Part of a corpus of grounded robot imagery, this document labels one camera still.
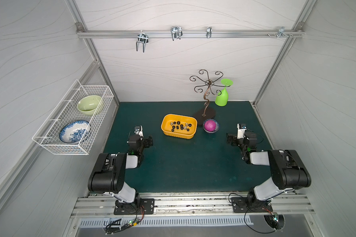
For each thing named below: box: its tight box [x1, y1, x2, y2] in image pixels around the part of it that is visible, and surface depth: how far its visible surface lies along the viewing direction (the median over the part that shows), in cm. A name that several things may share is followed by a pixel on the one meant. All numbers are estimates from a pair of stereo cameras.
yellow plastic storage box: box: [160, 113, 198, 140], surface depth 107 cm
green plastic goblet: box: [214, 78, 234, 107], surface depth 93 cm
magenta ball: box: [204, 119, 217, 132], surface depth 101 cm
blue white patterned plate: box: [58, 119, 91, 144], surface depth 64 cm
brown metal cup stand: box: [189, 69, 231, 125], surface depth 95 cm
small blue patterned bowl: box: [202, 118, 220, 134], surface depth 103 cm
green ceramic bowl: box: [77, 94, 102, 117], surface depth 73 cm
